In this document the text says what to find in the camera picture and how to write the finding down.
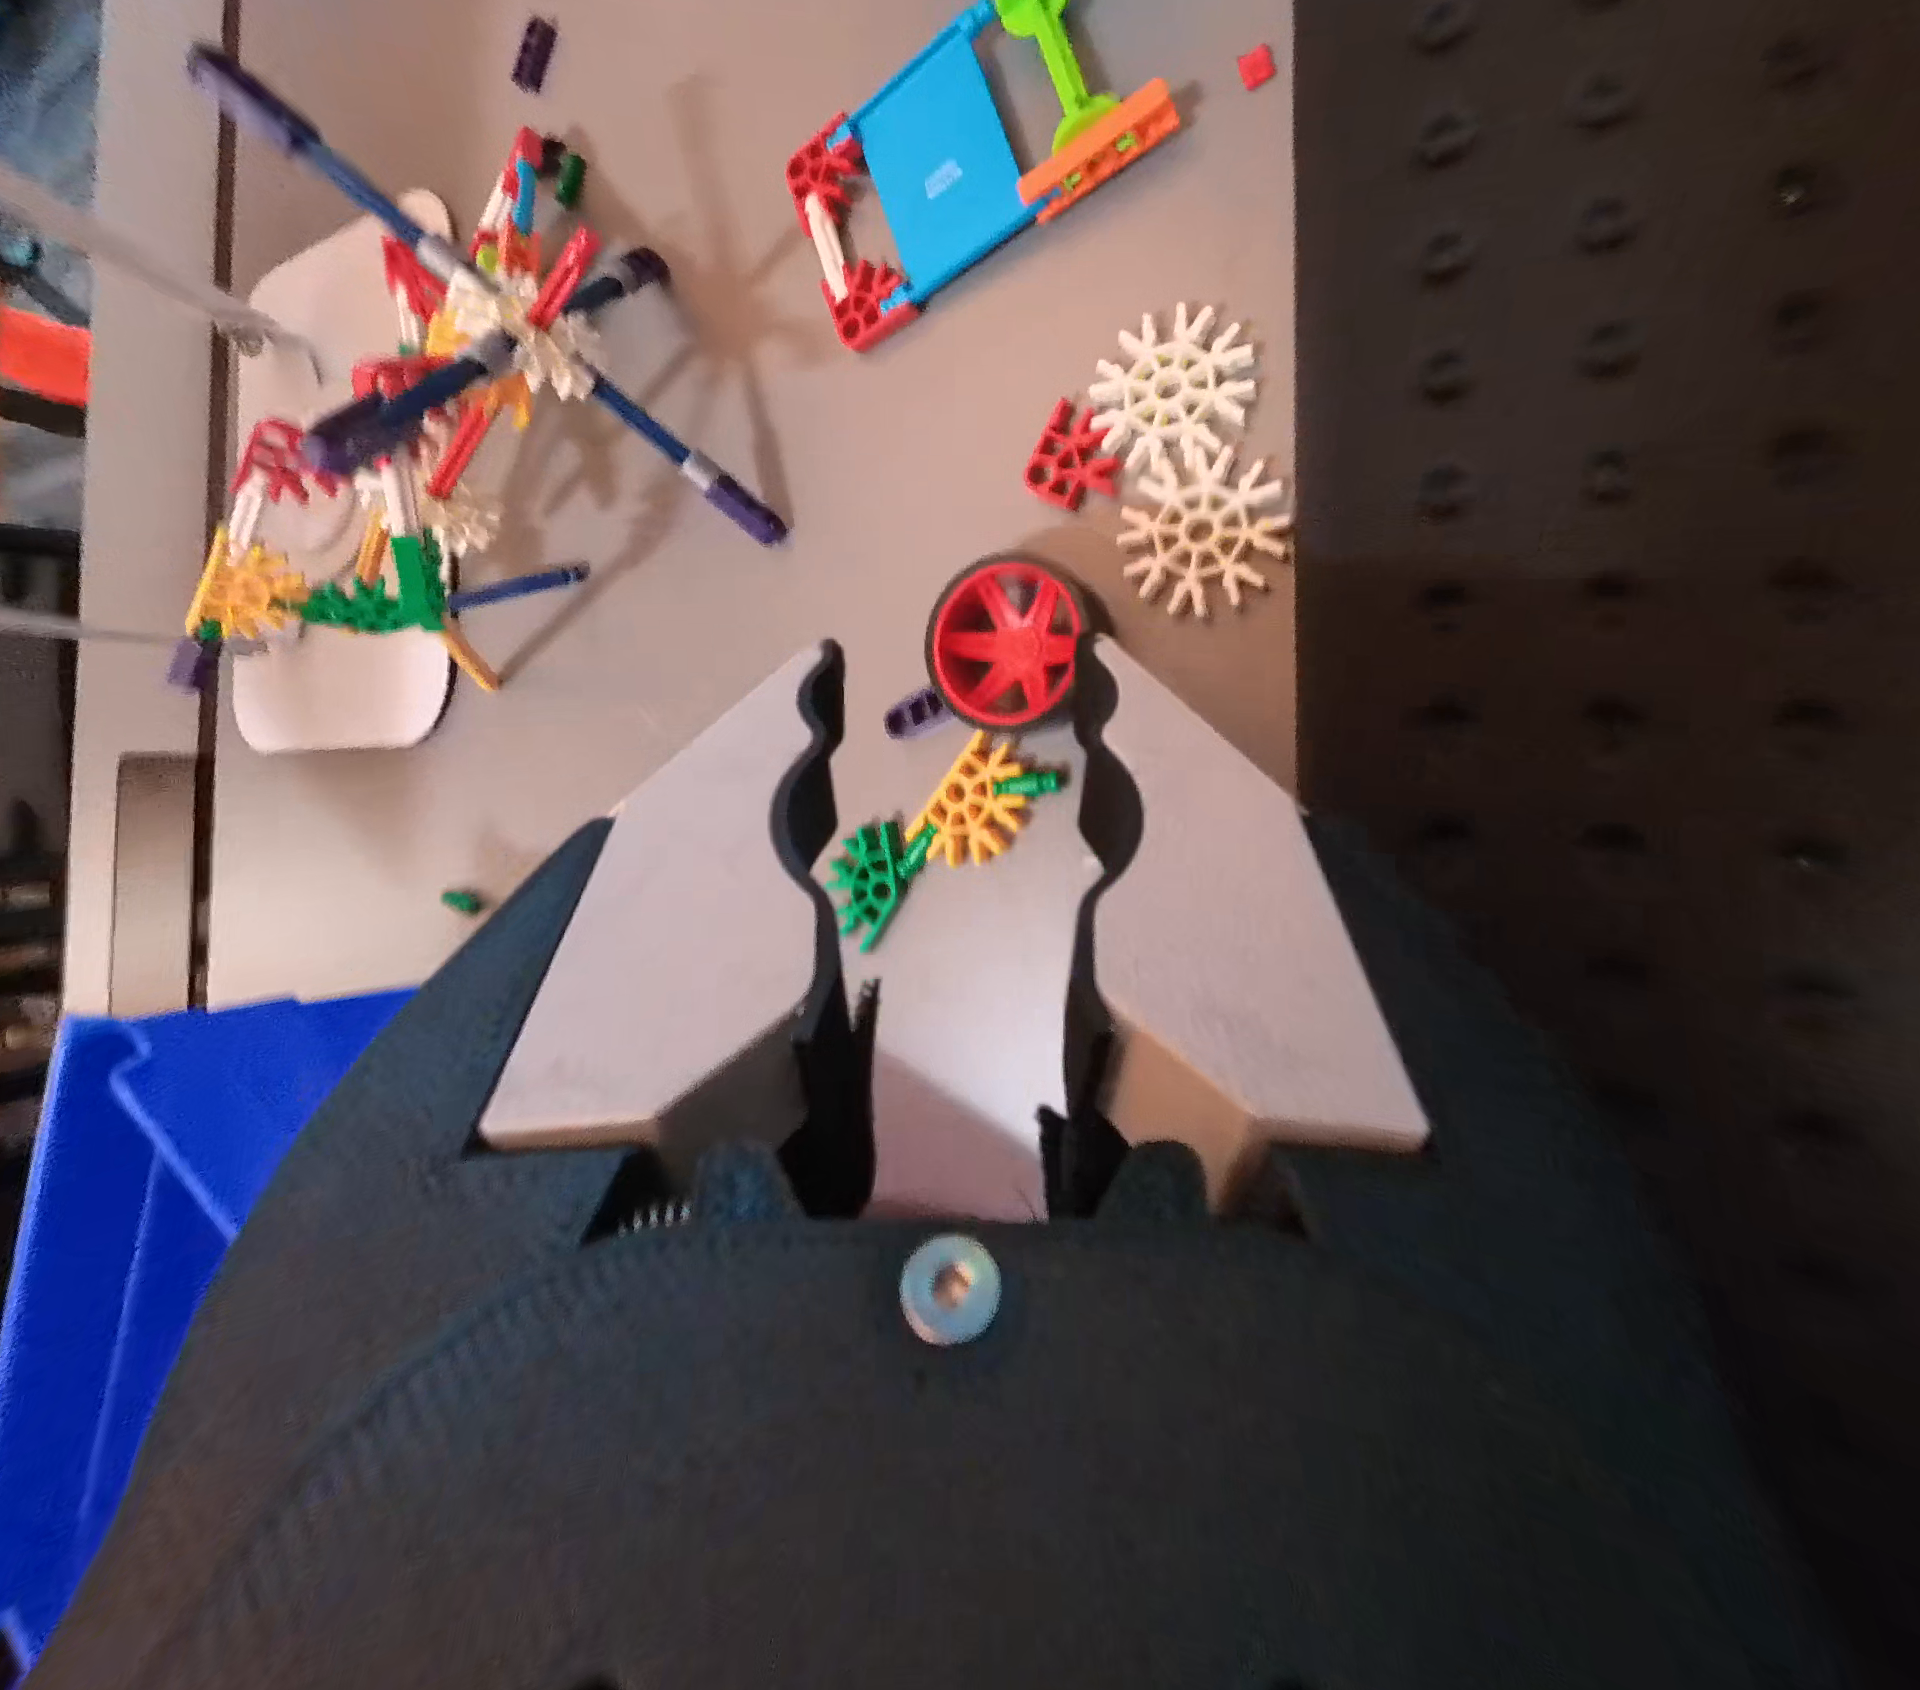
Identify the white toy rod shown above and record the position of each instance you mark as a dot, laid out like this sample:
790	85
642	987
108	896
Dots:
824	239

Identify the tiny green toy rod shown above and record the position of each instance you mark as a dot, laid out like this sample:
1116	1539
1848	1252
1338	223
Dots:
460	901

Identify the black perforated board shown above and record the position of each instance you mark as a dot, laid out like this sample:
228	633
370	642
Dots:
1605	521

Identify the green short toy rod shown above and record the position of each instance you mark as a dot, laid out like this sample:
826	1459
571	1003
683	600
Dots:
571	181

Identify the white snowflake toy connector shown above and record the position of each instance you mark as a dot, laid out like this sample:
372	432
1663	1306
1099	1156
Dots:
1204	530
1172	388

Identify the orange toy piece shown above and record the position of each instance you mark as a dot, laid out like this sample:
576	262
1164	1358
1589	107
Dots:
1103	148

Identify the yellow green toy piece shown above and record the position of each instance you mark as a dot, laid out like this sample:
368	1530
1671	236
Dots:
974	805

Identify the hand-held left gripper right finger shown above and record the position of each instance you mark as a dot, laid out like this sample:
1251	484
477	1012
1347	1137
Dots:
1245	970

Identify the blue toy panel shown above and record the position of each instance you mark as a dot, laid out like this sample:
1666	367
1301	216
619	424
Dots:
944	161

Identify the red toy wheel black tyre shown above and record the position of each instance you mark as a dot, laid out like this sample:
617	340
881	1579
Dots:
1005	641

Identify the small red toy piece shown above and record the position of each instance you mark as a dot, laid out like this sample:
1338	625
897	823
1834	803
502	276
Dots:
1257	67

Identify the lime green toy spool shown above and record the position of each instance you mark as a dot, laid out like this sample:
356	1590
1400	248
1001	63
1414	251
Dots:
1058	40

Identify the purple round toy connector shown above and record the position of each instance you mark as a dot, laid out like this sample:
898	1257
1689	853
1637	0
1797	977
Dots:
917	714

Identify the white document stand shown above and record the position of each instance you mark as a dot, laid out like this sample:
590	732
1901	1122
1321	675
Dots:
344	700

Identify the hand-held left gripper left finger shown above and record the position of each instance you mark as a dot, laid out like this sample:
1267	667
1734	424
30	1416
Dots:
661	970

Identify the colourful toy windmill model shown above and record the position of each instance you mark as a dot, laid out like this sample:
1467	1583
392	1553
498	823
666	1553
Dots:
494	340

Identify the blue storage bin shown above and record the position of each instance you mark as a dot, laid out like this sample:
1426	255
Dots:
120	1194

